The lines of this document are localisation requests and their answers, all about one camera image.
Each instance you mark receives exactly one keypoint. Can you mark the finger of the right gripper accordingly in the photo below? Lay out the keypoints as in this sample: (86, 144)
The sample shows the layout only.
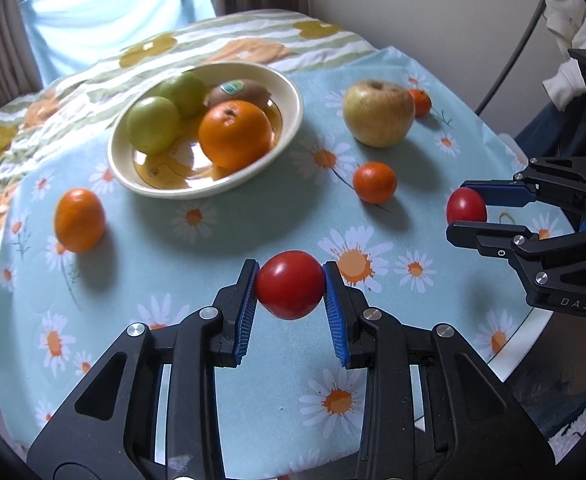
(502, 192)
(488, 239)

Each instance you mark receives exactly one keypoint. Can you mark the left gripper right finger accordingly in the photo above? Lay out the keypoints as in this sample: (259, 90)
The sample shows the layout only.
(433, 409)

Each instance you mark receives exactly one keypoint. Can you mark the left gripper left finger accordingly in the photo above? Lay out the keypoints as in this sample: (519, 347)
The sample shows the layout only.
(147, 409)

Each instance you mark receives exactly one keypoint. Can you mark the red cherry tomato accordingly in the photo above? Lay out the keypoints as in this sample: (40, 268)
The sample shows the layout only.
(465, 204)
(290, 285)

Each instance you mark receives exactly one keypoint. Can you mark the small orange kumquat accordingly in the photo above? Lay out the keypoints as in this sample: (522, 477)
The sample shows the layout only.
(422, 102)

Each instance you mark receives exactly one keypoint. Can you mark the small orange tangerine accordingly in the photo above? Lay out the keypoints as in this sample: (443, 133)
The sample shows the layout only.
(374, 183)

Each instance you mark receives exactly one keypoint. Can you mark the yellow-brown apple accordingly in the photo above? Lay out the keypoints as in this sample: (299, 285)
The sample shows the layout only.
(378, 113)

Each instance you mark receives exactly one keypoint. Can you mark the orange mandarin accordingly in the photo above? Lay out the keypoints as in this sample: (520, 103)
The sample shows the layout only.
(79, 220)

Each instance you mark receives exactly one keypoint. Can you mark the large orange with stem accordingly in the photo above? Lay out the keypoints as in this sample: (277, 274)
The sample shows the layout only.
(234, 134)

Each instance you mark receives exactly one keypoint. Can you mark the small green apple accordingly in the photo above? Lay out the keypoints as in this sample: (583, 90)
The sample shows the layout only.
(152, 125)

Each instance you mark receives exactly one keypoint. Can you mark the brown kiwi with sticker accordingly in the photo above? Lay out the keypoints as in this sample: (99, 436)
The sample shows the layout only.
(239, 90)

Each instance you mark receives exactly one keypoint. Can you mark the large green apple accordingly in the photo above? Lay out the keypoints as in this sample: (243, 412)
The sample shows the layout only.
(187, 91)

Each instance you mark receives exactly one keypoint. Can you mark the cream oval bear dish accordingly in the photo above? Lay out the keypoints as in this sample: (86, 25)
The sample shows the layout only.
(184, 172)

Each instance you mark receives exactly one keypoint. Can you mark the floral striped duvet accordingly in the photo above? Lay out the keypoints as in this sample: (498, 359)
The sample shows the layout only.
(79, 106)

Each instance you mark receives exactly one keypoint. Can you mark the brown curtain left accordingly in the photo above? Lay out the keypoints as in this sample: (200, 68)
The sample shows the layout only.
(19, 74)

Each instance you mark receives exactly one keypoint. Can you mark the light blue window cloth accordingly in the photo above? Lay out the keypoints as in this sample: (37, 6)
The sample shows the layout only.
(68, 36)

